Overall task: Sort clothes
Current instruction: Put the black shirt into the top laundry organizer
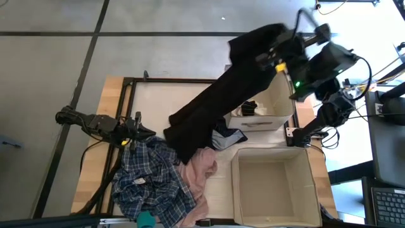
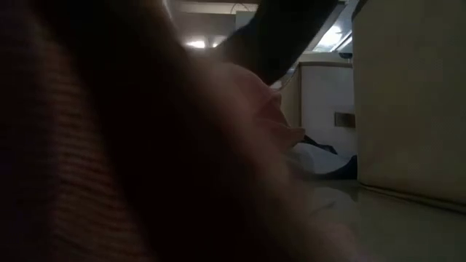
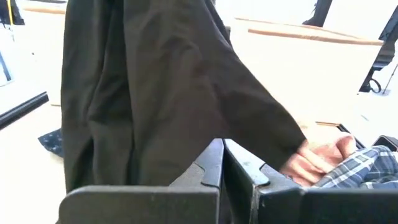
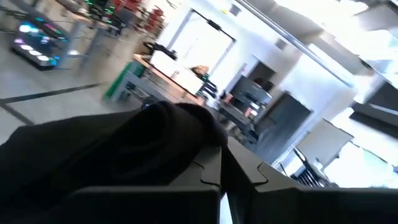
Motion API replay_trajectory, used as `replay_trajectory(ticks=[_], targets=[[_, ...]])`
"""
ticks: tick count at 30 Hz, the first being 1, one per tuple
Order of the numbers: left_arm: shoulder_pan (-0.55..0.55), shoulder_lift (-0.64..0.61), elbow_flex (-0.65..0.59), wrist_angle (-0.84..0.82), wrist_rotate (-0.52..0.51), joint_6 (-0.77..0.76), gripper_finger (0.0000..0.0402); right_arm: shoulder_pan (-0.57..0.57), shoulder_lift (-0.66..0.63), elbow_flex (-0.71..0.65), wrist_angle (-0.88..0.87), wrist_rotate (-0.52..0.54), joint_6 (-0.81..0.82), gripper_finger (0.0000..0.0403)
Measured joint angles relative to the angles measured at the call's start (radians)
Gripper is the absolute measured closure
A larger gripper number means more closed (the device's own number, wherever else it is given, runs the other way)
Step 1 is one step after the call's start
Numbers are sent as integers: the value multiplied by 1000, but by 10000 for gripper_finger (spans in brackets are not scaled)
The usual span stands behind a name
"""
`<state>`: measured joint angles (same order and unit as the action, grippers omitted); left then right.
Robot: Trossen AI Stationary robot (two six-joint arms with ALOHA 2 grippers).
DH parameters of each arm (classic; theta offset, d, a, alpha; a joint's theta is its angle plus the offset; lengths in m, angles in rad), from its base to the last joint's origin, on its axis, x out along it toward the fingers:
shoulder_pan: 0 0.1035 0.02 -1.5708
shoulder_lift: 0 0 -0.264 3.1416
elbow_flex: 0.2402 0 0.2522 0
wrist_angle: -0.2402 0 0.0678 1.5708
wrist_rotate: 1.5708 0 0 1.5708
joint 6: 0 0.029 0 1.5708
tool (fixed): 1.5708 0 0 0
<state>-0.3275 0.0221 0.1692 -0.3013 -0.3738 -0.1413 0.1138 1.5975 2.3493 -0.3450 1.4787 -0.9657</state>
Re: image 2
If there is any pink garment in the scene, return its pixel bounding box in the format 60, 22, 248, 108
83, 0, 368, 262

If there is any beige fabric storage bin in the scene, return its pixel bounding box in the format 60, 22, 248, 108
280, 60, 357, 161
351, 0, 466, 215

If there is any grey ceiling vent box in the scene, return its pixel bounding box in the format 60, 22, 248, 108
234, 9, 258, 30

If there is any white glossy table sheet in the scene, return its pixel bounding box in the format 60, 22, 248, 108
309, 178, 466, 262

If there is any shiny rectangular ceiling duct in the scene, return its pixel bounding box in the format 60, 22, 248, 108
309, 0, 361, 54

